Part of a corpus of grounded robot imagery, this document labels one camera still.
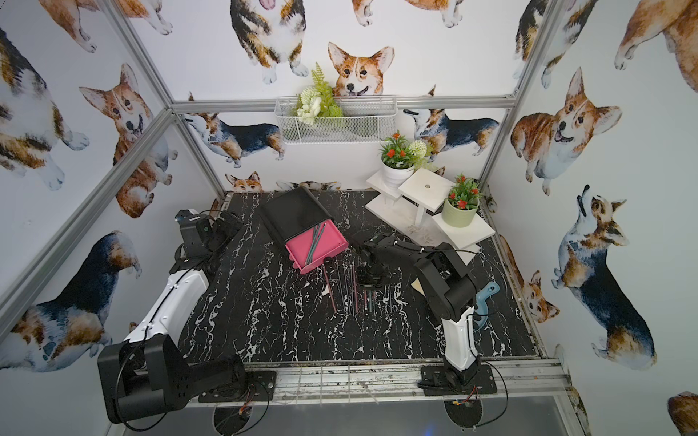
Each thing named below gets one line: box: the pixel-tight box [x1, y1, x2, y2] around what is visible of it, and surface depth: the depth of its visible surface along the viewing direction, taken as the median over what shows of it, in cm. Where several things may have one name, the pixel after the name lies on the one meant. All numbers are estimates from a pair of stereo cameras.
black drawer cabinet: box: [260, 187, 335, 251], surface depth 93 cm
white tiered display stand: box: [364, 167, 496, 265], surface depth 97 cm
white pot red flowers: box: [378, 129, 429, 189], surface depth 93 cm
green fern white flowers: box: [291, 61, 345, 126], surface depth 82 cm
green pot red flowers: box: [441, 173, 483, 228], surface depth 85 cm
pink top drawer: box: [285, 219, 350, 275], surface depth 89 cm
